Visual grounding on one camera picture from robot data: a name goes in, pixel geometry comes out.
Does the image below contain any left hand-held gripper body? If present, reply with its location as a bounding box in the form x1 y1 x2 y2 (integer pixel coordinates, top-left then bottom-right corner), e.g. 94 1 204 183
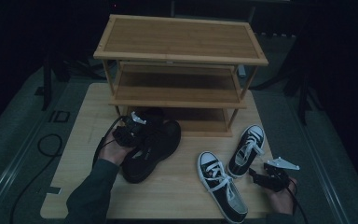
111 111 147 148

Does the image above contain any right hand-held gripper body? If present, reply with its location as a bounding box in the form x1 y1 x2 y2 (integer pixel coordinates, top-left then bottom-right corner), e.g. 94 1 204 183
262 156 301 192

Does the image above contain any black white canvas sneaker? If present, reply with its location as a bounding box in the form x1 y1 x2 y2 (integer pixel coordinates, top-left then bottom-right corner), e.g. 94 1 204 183
227 124 267 179
197 150 249 224

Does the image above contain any wooden three-tier shoe rack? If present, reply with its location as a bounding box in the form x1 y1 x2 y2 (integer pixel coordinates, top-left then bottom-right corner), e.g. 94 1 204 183
92 13 269 138

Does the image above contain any person's right hand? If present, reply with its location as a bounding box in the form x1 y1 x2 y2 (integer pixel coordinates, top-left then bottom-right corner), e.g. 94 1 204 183
266 177 298 216

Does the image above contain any person's left hand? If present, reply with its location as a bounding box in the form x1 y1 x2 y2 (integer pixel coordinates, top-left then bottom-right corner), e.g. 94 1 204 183
97 139 134 166

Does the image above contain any grey tape piece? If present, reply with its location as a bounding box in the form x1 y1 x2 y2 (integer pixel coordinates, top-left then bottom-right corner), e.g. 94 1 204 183
44 186 62 196

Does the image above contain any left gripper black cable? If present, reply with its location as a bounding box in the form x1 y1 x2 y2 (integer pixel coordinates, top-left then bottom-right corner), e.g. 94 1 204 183
91 115 127 170

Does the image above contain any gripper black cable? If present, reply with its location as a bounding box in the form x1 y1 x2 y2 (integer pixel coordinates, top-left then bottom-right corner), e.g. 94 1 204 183
91 115 127 170
286 176 310 224

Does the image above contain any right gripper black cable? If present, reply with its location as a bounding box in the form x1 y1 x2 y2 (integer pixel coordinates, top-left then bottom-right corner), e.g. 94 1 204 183
286 176 310 224

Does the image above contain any black floor cable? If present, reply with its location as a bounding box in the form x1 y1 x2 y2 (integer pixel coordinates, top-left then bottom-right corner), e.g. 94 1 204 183
8 133 64 224

